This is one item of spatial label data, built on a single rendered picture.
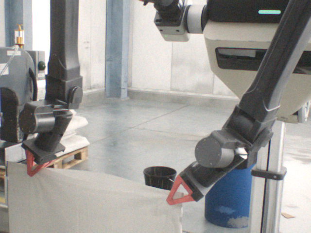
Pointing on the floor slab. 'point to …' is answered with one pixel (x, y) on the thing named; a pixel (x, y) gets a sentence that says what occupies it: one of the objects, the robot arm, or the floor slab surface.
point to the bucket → (160, 177)
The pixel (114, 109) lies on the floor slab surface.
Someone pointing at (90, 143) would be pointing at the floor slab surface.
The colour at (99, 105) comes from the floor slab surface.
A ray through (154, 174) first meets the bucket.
